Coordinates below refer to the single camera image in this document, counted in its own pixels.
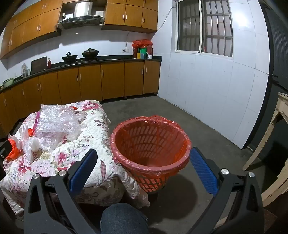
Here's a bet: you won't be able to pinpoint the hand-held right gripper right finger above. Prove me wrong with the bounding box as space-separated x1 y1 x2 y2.
187 147 265 234

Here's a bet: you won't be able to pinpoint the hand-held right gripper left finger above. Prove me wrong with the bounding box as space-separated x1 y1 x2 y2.
24 148 99 234

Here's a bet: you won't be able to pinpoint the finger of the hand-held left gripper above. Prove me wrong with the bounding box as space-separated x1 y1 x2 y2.
0 141 13 180

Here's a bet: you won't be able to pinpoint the red plastic basket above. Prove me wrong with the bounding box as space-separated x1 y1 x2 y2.
110 115 192 194

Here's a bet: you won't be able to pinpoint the clear bubble wrap sheet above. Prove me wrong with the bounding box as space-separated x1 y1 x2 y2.
35 104 85 151

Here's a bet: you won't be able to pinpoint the red plastic bag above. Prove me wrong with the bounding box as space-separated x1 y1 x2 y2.
6 126 34 160

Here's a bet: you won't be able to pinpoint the white plastic bag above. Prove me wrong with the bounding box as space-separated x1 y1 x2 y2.
8 133 43 162

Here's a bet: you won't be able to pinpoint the floral printed blanket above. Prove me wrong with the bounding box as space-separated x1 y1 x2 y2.
0 100 150 215

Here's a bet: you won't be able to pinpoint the pink plastic strip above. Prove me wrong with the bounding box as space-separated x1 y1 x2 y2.
34 112 41 135

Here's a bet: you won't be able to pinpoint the person's leg in jeans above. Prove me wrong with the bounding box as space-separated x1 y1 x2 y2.
100 202 150 234

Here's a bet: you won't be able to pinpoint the wooden lower cabinets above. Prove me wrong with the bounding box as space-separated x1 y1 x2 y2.
0 61 161 138

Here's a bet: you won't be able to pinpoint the dark cutting board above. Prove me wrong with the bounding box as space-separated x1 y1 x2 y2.
31 56 48 73

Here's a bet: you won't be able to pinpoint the black wok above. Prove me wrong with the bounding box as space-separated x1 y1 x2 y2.
62 52 78 62

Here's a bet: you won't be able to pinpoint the black kitchen countertop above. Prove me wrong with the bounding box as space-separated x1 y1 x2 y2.
0 56 162 90

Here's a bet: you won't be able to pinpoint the black pot with lid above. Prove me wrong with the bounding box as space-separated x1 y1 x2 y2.
82 48 99 59

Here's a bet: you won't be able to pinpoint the long wooden upper cabinet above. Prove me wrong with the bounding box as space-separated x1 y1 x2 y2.
0 0 63 59

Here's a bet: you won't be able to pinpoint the red bag on countertop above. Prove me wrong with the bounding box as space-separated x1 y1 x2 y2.
132 39 153 59

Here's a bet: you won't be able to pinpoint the barred window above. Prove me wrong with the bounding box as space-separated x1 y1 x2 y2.
174 0 233 58

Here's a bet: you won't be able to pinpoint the steel range hood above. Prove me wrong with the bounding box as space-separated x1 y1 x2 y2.
57 2 105 30

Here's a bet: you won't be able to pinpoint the short wooden upper cabinet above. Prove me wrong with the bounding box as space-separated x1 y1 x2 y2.
101 0 158 32

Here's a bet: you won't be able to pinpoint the white wooden table frame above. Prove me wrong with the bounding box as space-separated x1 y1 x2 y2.
242 92 288 207

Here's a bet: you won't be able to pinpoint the grey power cable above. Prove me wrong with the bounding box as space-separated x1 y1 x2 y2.
124 31 131 51

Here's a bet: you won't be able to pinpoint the dark door frame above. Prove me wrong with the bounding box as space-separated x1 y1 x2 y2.
242 0 288 180

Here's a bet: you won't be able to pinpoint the white wall cable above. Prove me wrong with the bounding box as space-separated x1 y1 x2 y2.
157 6 178 31

